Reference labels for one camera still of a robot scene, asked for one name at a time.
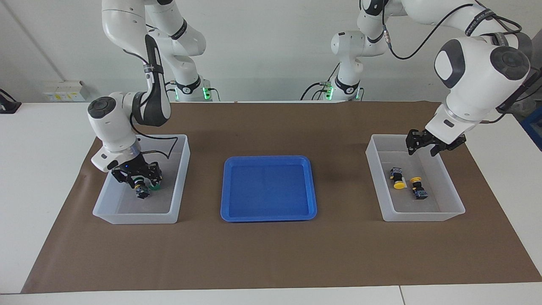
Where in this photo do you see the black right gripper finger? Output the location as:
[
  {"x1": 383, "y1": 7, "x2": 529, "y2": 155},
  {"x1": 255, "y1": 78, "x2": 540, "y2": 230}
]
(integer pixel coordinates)
[
  {"x1": 112, "y1": 172, "x2": 137, "y2": 189},
  {"x1": 146, "y1": 162, "x2": 163, "y2": 187}
]

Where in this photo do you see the yellow push button switch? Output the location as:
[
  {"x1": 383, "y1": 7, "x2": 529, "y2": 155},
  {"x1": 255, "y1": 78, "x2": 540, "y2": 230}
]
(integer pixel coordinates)
[
  {"x1": 409, "y1": 176, "x2": 428, "y2": 200},
  {"x1": 390, "y1": 167, "x2": 406, "y2": 189}
]

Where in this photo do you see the translucent white plastic box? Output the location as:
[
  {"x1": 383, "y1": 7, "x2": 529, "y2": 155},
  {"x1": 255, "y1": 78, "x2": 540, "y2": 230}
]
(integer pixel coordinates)
[
  {"x1": 365, "y1": 134, "x2": 466, "y2": 222},
  {"x1": 92, "y1": 134, "x2": 191, "y2": 225}
]

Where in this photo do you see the blue plastic crate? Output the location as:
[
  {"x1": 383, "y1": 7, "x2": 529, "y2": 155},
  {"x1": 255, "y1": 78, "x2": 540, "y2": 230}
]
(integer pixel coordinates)
[{"x1": 520, "y1": 108, "x2": 542, "y2": 151}]

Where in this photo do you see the blue plastic tray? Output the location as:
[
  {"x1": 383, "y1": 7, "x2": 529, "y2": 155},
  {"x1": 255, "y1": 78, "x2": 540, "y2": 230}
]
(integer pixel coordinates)
[{"x1": 220, "y1": 155, "x2": 318, "y2": 222}]

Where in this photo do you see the black pole stand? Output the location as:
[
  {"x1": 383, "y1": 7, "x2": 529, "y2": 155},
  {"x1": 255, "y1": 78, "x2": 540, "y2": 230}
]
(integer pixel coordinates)
[{"x1": 508, "y1": 68, "x2": 542, "y2": 115}]

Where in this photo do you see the brown table mat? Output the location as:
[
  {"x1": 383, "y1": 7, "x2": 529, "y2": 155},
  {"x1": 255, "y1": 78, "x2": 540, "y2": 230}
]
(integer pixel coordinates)
[{"x1": 21, "y1": 101, "x2": 542, "y2": 294}]

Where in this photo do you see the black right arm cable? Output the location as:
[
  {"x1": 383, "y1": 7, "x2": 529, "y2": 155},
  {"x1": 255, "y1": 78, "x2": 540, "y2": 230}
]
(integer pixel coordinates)
[{"x1": 123, "y1": 47, "x2": 178, "y2": 159}]

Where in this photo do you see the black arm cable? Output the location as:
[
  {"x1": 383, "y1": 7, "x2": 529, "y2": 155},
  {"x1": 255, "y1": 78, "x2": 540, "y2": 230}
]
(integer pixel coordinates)
[
  {"x1": 123, "y1": 47, "x2": 178, "y2": 159},
  {"x1": 381, "y1": 0, "x2": 542, "y2": 125}
]

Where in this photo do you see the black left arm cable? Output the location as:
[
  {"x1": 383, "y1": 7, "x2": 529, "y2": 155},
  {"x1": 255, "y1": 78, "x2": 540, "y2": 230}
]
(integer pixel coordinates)
[{"x1": 381, "y1": 0, "x2": 542, "y2": 125}]

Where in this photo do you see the white wall outlet box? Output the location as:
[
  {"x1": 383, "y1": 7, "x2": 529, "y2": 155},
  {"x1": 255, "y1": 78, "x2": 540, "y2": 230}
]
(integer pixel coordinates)
[{"x1": 44, "y1": 80, "x2": 89, "y2": 102}]

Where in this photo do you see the black clamp mount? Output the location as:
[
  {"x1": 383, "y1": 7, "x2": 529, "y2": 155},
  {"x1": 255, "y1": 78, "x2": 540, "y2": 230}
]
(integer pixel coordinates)
[{"x1": 0, "y1": 88, "x2": 22, "y2": 114}]

